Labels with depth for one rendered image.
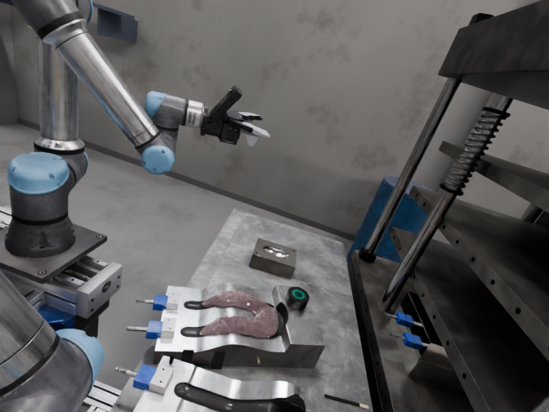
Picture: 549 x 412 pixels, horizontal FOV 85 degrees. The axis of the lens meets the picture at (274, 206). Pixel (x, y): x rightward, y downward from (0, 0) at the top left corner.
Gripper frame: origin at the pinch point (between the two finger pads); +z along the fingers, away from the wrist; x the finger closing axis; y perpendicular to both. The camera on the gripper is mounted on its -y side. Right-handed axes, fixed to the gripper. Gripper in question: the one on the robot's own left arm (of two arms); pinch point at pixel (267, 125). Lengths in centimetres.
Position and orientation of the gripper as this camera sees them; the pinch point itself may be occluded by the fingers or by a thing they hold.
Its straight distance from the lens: 98.1
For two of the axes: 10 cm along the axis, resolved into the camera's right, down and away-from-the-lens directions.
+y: -3.1, 8.0, 5.1
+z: 9.3, 1.4, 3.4
